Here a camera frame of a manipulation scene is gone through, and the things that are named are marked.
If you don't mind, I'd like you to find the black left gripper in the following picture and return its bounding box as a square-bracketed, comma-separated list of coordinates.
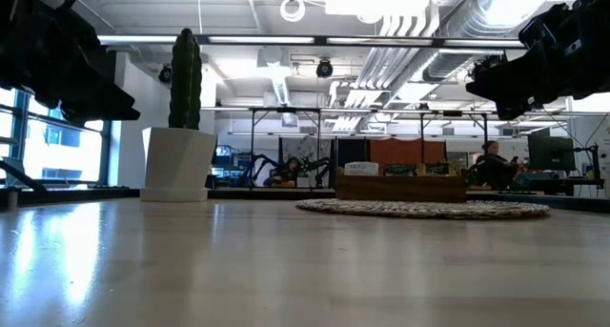
[0, 0, 141, 124]

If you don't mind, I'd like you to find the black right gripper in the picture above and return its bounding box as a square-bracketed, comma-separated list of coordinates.
[465, 0, 610, 121]

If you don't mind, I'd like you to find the wooden tea organizer box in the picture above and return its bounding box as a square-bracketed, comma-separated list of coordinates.
[335, 167, 467, 204]

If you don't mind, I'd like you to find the large glass window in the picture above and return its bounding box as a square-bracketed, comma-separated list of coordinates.
[0, 86, 113, 188]

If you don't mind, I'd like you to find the black background monitor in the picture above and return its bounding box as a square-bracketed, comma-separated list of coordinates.
[527, 134, 577, 173]

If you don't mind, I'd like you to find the tall green cactus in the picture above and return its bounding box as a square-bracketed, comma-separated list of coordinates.
[167, 28, 203, 131]

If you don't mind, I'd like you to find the background desk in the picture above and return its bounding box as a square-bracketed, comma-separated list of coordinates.
[514, 176, 606, 197]

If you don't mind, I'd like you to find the white hexagonal plant pot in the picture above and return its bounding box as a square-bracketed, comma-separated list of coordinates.
[139, 126, 218, 203]

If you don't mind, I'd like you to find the orange partition panel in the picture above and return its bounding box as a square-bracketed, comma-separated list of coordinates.
[369, 138, 447, 166]

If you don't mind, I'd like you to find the round woven straw mat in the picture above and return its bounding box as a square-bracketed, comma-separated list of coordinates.
[295, 197, 552, 220]

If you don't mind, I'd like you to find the white ceiling light panel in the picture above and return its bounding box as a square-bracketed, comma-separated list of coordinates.
[326, 0, 433, 24]

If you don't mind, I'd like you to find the long overhead light bar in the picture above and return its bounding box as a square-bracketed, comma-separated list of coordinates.
[97, 33, 525, 50]

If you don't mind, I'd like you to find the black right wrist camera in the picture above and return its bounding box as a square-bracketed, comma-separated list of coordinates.
[518, 15, 558, 51]

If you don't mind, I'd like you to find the silver ceiling duct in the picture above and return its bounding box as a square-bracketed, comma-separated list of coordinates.
[355, 0, 557, 110]

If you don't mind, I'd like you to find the black background workstation frame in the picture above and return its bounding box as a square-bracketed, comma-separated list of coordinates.
[199, 105, 610, 191]

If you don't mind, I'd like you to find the white coiled cable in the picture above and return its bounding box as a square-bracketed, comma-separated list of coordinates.
[279, 0, 306, 23]

